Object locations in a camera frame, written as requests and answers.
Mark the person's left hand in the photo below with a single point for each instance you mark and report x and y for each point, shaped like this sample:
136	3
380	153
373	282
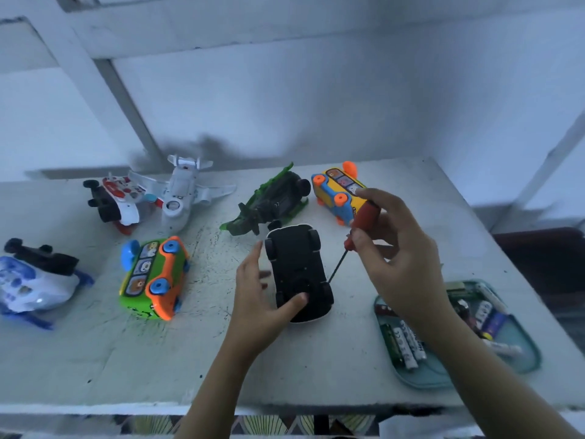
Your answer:
260	311

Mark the person's right hand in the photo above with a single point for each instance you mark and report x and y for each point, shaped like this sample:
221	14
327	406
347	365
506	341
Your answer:
407	260

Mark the black white toy car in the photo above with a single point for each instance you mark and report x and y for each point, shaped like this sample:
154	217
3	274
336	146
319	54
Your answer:
297	265

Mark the red screwdriver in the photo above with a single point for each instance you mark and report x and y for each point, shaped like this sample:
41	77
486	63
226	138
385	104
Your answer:
364	219

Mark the pile of batteries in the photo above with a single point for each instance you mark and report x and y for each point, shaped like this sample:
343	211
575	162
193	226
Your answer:
407	344

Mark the yellow orange toy car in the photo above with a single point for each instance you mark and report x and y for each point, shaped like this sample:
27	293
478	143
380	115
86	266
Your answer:
334	192

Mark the dark green toy helicopter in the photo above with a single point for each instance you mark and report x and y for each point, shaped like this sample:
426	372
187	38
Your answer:
270	204

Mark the green orange toy car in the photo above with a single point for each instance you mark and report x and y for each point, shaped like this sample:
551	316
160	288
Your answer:
153	279

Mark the teal container lid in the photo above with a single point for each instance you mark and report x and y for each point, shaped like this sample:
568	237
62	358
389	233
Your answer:
457	370

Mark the dark brown storage box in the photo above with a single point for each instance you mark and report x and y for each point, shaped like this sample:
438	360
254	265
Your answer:
544	260

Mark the white toy airplane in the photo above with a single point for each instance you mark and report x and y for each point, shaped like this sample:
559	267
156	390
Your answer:
183	192

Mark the red white toy vehicle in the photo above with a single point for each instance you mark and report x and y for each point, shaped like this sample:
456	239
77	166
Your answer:
119	201

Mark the white blue toy vehicle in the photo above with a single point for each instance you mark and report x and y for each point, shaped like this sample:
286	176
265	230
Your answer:
32	283

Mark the person's right forearm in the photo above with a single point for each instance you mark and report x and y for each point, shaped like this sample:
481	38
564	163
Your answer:
494	384

